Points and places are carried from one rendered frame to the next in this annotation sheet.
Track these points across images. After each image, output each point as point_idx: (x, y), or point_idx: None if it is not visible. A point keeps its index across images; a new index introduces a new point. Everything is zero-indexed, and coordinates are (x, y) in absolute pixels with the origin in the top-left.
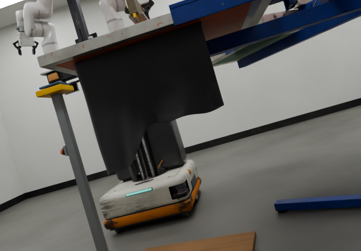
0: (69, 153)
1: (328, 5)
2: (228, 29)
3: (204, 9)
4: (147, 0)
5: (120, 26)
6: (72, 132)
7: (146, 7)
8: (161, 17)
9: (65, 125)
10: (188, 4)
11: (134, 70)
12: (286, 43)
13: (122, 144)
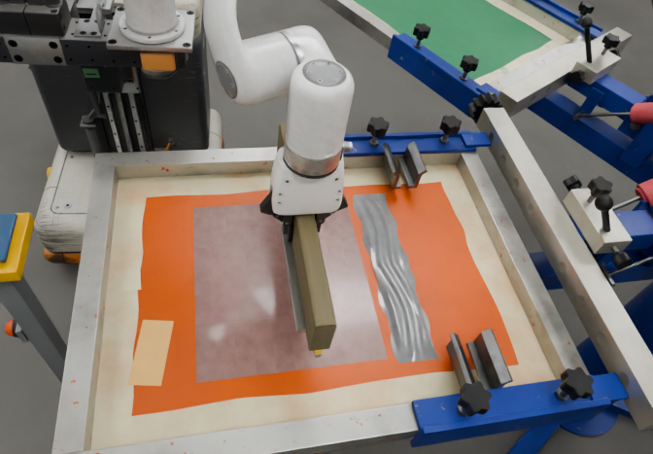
0: (30, 338)
1: (635, 270)
2: (462, 243)
3: (482, 433)
4: (335, 210)
5: None
6: (36, 305)
7: (324, 217)
8: (394, 435)
9: (21, 306)
10: (462, 431)
11: None
12: None
13: None
